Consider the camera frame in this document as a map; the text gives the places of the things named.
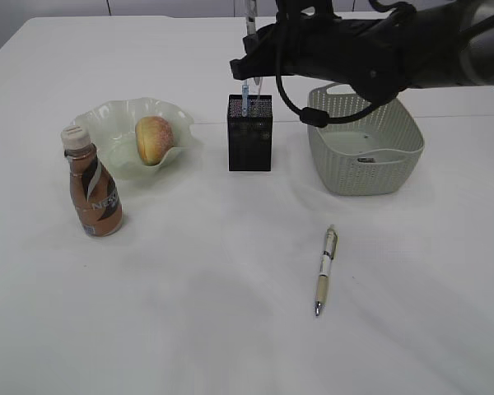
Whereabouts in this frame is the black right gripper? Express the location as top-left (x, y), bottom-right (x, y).
top-left (230, 18), bottom-right (379, 89)

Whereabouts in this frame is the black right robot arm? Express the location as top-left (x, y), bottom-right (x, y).
top-left (231, 1), bottom-right (494, 103)

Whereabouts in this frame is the white grey pen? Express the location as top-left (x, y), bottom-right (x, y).
top-left (244, 0), bottom-right (258, 35)

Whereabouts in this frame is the brown coffee bottle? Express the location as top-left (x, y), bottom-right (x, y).
top-left (61, 125), bottom-right (123, 237)

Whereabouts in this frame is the beige pen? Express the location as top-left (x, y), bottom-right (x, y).
top-left (315, 225), bottom-right (338, 317)

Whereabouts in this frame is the sugared bread roll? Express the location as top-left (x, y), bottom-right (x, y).
top-left (135, 116), bottom-right (175, 166)

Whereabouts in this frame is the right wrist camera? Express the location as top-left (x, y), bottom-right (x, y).
top-left (276, 0), bottom-right (334, 24)

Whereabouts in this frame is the blue grey pen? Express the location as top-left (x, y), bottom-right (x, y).
top-left (241, 80), bottom-right (249, 117)

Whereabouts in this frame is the blue grey paper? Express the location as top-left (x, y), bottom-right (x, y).
top-left (357, 156), bottom-right (376, 164)

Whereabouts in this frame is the transparent plastic ruler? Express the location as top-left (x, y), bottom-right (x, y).
top-left (254, 77), bottom-right (263, 100)

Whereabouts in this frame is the pale green plastic basket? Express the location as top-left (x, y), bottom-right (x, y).
top-left (307, 99), bottom-right (425, 196)

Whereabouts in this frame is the black mesh pen holder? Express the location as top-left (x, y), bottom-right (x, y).
top-left (227, 95), bottom-right (273, 172)

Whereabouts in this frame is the pale green glass plate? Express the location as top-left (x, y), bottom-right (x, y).
top-left (72, 97), bottom-right (197, 180)

